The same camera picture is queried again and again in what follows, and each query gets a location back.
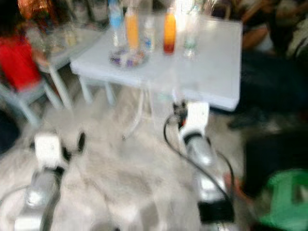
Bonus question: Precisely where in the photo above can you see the white folding table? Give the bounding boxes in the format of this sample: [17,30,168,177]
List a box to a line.
[70,13,244,140]

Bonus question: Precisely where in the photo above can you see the tall clear bottle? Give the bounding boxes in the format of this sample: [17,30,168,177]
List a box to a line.
[183,2,200,58]

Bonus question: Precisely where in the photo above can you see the clear bowl purple contents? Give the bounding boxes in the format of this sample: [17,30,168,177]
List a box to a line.
[109,47,147,68]

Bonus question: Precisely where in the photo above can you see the small clear bottle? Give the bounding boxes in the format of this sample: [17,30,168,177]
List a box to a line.
[142,17,157,52]

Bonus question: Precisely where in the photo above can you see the orange drink bottle red base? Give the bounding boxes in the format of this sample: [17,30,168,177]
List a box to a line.
[163,11,177,54]

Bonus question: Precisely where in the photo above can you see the person in red shirt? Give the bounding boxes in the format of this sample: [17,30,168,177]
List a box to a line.
[0,10,41,92]

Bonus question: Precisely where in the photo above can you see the clear bottle blue label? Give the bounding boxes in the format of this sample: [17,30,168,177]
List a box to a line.
[109,0,125,53]

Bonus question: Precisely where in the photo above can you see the green plastic stool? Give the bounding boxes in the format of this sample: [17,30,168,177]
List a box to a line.
[260,169,308,231]

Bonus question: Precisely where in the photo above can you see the shiny copper vessel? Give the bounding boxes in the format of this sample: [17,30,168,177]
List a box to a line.
[18,0,54,20]

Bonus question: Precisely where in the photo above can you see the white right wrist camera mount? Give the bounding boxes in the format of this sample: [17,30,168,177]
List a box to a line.
[182,101,211,138]

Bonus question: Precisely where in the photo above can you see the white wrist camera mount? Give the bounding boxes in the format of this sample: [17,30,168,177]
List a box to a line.
[34,134,65,170]
[182,101,211,138]

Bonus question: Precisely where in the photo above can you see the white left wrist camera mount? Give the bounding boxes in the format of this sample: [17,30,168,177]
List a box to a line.
[34,134,65,170]

